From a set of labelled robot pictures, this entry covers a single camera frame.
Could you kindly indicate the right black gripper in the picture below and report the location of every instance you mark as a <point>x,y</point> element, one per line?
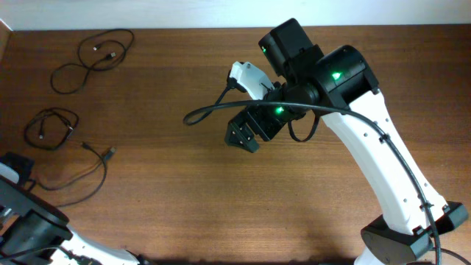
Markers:
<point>252,115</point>

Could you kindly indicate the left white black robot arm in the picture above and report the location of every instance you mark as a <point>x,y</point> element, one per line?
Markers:
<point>38,233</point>

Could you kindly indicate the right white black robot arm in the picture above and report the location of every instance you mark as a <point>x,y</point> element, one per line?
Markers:
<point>342,92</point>

